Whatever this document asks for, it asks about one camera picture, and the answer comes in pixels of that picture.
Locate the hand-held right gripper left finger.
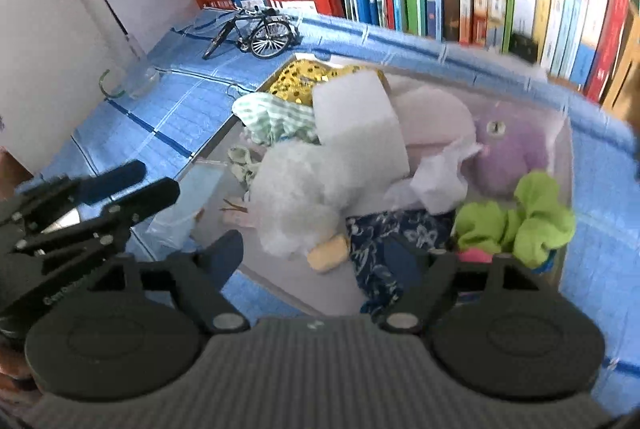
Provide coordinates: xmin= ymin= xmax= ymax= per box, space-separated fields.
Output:
xmin=107 ymin=229 xmax=251 ymax=335

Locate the black miniature bicycle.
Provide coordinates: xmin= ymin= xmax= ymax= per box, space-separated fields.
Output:
xmin=202 ymin=6 xmax=296 ymax=60

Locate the clear cup with green handle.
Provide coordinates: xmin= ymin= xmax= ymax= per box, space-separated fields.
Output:
xmin=98 ymin=34 xmax=161 ymax=100

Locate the white fluffy plush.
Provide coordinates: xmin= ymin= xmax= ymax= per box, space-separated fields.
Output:
xmin=247 ymin=142 xmax=361 ymax=257

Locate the navy and red patterned pouch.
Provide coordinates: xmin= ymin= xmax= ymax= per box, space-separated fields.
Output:
xmin=345 ymin=209 xmax=456 ymax=316

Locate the green checked cloth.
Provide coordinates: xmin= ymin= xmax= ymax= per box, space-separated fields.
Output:
xmin=232 ymin=92 xmax=321 ymax=147

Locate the white tissue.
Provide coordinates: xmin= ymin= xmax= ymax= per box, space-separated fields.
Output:
xmin=385 ymin=136 xmax=483 ymax=215

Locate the lime green cloth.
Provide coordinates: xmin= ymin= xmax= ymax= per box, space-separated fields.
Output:
xmin=455 ymin=172 xmax=576 ymax=267

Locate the clear plastic storage box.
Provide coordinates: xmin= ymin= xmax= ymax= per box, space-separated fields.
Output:
xmin=192 ymin=54 xmax=573 ymax=317

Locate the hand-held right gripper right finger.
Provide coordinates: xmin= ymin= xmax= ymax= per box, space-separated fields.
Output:
xmin=377 ymin=251 xmax=538 ymax=334

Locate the light blue plastic packet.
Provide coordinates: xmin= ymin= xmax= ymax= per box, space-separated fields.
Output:
xmin=147 ymin=164 xmax=223 ymax=250

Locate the purple plush toy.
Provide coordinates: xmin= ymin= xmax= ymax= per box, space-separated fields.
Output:
xmin=472 ymin=112 xmax=556 ymax=197

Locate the white foam block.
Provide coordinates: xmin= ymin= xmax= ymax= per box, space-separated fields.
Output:
xmin=312 ymin=69 xmax=411 ymax=180

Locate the small patterned sock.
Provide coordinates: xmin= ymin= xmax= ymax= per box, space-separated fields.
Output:
xmin=227 ymin=146 xmax=261 ymax=187

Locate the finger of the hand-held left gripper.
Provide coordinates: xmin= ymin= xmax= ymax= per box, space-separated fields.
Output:
xmin=15 ymin=159 xmax=148 ymax=230
xmin=30 ymin=176 xmax=182 ymax=257

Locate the gold sequin pouch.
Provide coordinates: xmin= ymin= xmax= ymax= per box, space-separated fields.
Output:
xmin=267 ymin=59 xmax=391 ymax=107

